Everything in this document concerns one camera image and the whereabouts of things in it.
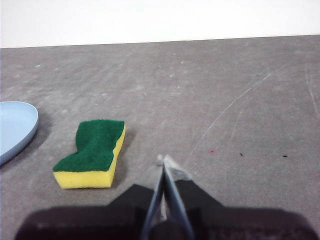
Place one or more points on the yellow sponge with green pad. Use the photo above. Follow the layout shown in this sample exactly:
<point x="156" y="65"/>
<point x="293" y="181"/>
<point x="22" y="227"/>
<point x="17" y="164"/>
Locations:
<point x="95" y="151"/>

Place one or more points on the blue round plate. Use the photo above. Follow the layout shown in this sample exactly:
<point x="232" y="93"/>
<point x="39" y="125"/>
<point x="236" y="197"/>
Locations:
<point x="15" y="130"/>

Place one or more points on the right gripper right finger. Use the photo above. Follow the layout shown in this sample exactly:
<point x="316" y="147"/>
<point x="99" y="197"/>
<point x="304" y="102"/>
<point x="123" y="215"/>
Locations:
<point x="185" y="197"/>

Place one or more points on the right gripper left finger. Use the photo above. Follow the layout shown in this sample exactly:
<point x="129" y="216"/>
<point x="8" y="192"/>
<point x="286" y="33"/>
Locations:
<point x="147" y="200"/>

